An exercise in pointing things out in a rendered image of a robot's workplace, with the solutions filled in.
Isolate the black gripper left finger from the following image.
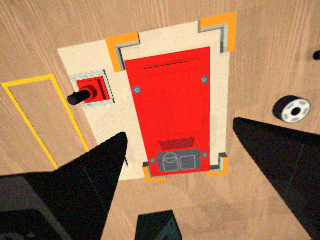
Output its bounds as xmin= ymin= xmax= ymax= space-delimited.
xmin=0 ymin=131 xmax=128 ymax=240

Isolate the black toy wheel with white hub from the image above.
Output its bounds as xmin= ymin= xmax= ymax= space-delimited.
xmin=272 ymin=95 xmax=311 ymax=123

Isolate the yellow rectangular outline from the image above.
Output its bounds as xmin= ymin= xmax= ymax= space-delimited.
xmin=1 ymin=74 xmax=89 ymax=169

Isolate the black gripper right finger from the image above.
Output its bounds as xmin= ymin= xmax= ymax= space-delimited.
xmin=232 ymin=117 xmax=320 ymax=239

